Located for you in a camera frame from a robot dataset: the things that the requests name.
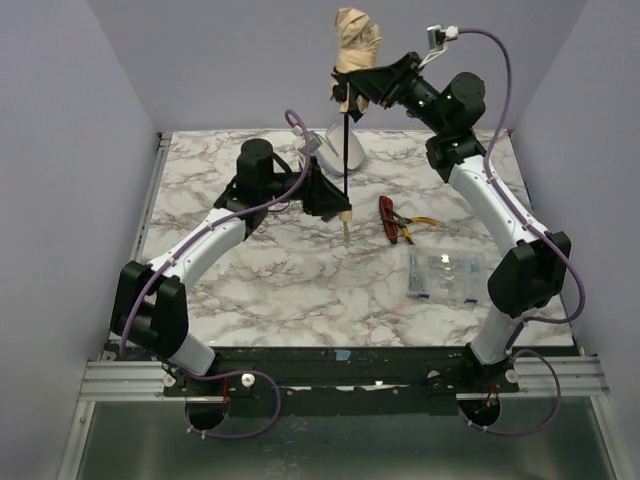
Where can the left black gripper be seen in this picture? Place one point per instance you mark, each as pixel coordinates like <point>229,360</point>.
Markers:
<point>314,189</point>

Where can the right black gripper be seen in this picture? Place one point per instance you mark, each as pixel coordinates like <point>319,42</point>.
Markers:
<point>393,83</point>

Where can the purple umbrella case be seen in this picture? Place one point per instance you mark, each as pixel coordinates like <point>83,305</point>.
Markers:
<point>335,151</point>

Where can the beige umbrella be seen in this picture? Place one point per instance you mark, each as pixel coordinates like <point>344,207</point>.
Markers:
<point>359,39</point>

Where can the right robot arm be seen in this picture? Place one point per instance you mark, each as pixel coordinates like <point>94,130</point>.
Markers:
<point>533,259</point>

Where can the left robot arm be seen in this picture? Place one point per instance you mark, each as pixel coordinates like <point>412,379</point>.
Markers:
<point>150,307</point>

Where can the clear plastic screw box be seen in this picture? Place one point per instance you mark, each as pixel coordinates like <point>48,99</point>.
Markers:
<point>446,275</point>

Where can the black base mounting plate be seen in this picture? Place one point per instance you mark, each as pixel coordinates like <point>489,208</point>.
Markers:
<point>343,381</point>

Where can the red handled pliers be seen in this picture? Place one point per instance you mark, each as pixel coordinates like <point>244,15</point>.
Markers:
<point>386,212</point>

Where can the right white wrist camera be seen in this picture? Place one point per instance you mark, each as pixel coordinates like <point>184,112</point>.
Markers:
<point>438,38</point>

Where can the aluminium rail frame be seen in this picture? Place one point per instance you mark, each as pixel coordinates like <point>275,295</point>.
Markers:
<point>122,382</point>

